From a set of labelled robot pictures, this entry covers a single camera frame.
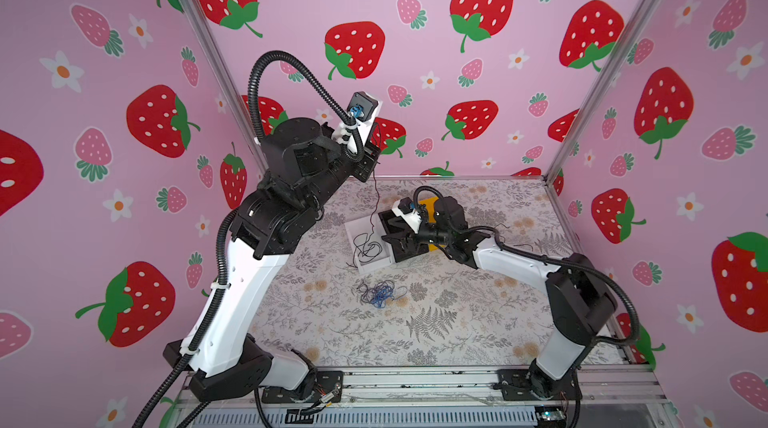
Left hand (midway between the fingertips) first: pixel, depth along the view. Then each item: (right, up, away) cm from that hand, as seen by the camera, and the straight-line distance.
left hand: (370, 120), depth 52 cm
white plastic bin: (-8, -22, +53) cm, 58 cm away
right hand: (+2, -21, +29) cm, 36 cm away
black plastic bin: (+6, -23, +21) cm, 32 cm away
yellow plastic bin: (+13, -16, +18) cm, 27 cm away
